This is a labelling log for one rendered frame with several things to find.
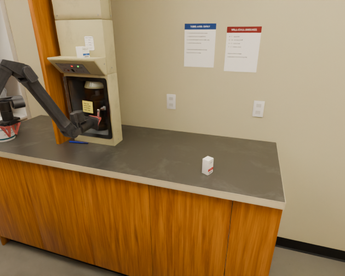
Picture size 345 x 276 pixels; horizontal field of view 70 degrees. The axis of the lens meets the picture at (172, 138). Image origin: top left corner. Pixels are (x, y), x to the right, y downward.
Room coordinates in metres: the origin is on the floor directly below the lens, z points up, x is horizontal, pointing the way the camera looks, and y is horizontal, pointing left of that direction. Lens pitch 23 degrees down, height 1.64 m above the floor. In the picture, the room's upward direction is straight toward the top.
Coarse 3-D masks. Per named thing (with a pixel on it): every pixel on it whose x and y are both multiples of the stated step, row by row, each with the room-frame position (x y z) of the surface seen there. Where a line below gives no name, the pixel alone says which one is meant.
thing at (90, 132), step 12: (72, 84) 1.58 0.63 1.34; (84, 84) 1.55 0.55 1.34; (96, 84) 1.53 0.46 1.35; (72, 96) 1.59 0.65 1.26; (84, 96) 1.56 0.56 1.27; (96, 96) 1.53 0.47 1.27; (72, 108) 1.59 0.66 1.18; (96, 108) 1.53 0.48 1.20; (108, 108) 1.50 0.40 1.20; (108, 120) 1.51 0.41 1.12; (84, 132) 1.57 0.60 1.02; (96, 132) 1.54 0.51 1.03; (108, 132) 1.51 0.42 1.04
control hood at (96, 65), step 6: (54, 60) 1.49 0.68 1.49; (60, 60) 1.48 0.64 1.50; (66, 60) 1.46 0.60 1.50; (72, 60) 1.45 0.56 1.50; (78, 60) 1.44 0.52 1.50; (84, 60) 1.43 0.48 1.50; (90, 60) 1.41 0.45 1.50; (96, 60) 1.42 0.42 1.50; (102, 60) 1.48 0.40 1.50; (84, 66) 1.47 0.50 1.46; (90, 66) 1.45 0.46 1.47; (96, 66) 1.44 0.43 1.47; (102, 66) 1.47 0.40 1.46; (66, 72) 1.57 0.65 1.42; (90, 72) 1.50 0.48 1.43; (96, 72) 1.49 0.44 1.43; (102, 72) 1.47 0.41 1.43
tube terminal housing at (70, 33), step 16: (64, 32) 1.59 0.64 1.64; (80, 32) 1.56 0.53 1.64; (96, 32) 1.53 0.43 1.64; (112, 32) 1.61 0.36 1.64; (64, 48) 1.60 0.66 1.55; (96, 48) 1.53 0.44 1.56; (112, 48) 1.59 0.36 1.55; (112, 64) 1.58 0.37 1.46; (112, 80) 1.56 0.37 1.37; (112, 96) 1.54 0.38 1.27; (112, 112) 1.53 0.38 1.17; (112, 128) 1.51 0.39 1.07; (112, 144) 1.52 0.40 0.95
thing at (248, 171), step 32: (32, 128) 1.85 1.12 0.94; (128, 128) 1.85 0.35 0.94; (32, 160) 1.35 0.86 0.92; (64, 160) 1.31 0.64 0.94; (96, 160) 1.31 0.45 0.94; (128, 160) 1.31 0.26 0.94; (160, 160) 1.31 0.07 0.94; (192, 160) 1.31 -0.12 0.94; (224, 160) 1.31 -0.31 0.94; (256, 160) 1.31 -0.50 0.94; (192, 192) 1.04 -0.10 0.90; (224, 192) 0.99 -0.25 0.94; (256, 192) 0.99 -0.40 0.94
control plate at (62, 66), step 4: (56, 64) 1.52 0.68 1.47; (60, 64) 1.51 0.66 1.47; (64, 64) 1.50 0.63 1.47; (68, 64) 1.49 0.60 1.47; (72, 64) 1.48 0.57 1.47; (76, 64) 1.47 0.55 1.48; (80, 64) 1.46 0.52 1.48; (60, 68) 1.55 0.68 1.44; (64, 68) 1.54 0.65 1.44; (68, 68) 1.52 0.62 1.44; (72, 68) 1.51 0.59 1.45; (76, 68) 1.50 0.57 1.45; (80, 68) 1.49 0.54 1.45; (84, 68) 1.48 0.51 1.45; (68, 72) 1.56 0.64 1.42; (72, 72) 1.55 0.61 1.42; (76, 72) 1.54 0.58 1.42; (80, 72) 1.53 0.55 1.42; (84, 72) 1.52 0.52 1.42; (88, 72) 1.51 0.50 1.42
